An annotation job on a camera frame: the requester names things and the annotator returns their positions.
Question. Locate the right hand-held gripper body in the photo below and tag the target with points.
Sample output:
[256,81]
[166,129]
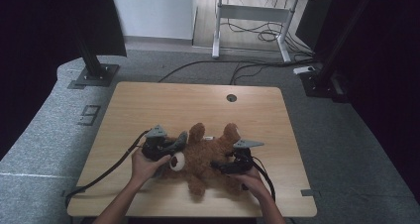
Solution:
[242,159]

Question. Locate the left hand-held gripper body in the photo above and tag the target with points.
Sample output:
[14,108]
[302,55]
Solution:
[153,148]

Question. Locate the brown teddy bear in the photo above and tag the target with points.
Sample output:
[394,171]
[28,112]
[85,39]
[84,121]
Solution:
[201,158]

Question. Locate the person's right hand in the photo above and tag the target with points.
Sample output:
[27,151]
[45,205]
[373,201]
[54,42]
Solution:
[252,181]

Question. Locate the person's left hand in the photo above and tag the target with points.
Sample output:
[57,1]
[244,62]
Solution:
[143,169]

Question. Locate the black metal stand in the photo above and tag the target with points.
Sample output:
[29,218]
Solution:
[317,85]
[95,76]

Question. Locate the white power adapter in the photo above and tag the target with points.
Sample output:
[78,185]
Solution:
[303,70]

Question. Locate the black computer case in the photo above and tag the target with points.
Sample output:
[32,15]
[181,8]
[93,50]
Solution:
[310,22]

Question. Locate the black curtain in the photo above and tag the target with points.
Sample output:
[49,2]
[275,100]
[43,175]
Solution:
[33,35]
[389,52]

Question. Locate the white metal desk frame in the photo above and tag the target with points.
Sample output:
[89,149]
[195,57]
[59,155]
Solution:
[251,13]

